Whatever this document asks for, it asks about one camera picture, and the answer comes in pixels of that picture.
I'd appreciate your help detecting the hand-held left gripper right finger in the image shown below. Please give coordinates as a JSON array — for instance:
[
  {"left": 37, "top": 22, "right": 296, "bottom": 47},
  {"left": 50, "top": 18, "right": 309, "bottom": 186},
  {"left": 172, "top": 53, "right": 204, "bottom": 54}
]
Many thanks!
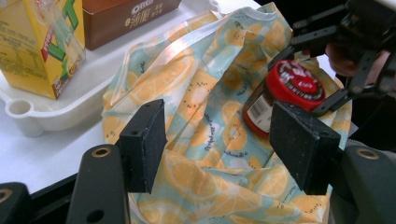
[{"left": 269, "top": 101, "right": 396, "bottom": 224}]

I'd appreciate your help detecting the lemon-print cloth bag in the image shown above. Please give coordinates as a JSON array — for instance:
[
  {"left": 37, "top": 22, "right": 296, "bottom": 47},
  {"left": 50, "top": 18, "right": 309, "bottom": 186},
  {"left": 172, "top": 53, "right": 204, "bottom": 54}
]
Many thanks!
[{"left": 102, "top": 2, "right": 353, "bottom": 224}]

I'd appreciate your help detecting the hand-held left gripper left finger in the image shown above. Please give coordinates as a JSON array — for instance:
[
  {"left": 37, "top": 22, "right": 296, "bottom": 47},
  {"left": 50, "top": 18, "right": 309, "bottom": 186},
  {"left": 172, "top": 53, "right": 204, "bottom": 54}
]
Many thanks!
[{"left": 65, "top": 98, "right": 168, "bottom": 224}]

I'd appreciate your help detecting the yellow drink carton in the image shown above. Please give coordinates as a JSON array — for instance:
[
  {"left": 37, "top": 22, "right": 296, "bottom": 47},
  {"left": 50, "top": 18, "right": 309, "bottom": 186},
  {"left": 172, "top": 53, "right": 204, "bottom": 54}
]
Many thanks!
[{"left": 0, "top": 0, "right": 87, "bottom": 101}]

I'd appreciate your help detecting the white plastic tray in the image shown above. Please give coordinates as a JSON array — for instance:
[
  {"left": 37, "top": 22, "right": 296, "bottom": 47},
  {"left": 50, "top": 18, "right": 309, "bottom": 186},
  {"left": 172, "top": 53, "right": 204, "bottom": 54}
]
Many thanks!
[{"left": 0, "top": 0, "right": 220, "bottom": 138}]

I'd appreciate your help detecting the red-lidded jar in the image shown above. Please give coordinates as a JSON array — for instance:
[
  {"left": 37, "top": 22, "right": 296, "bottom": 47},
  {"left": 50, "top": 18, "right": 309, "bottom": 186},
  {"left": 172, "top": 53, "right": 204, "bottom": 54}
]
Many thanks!
[{"left": 242, "top": 59, "right": 327, "bottom": 138}]

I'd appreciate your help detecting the brown cookie box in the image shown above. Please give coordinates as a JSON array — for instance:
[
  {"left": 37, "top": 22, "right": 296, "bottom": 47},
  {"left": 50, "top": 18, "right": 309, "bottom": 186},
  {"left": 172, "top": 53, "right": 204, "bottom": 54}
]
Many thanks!
[{"left": 82, "top": 0, "right": 182, "bottom": 51}]

